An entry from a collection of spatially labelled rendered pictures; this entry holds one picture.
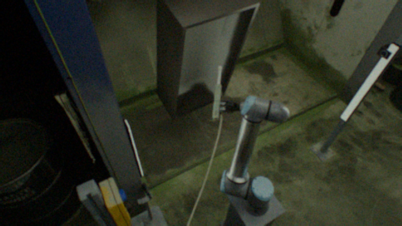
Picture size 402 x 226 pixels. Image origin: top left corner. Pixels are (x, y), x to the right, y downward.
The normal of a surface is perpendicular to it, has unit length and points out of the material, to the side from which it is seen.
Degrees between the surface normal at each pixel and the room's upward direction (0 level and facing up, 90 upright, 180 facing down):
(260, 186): 5
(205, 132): 0
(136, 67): 57
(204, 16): 12
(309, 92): 0
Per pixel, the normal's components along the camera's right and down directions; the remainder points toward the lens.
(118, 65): 0.44, 0.22
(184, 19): 0.15, -0.50
